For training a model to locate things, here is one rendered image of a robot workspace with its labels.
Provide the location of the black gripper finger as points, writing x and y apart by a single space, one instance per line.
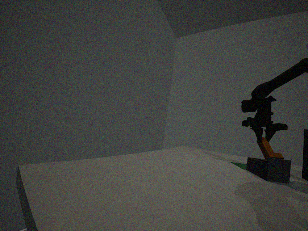
269 133
258 131

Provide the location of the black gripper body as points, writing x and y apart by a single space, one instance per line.
264 120

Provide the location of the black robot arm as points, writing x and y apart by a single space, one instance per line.
258 101

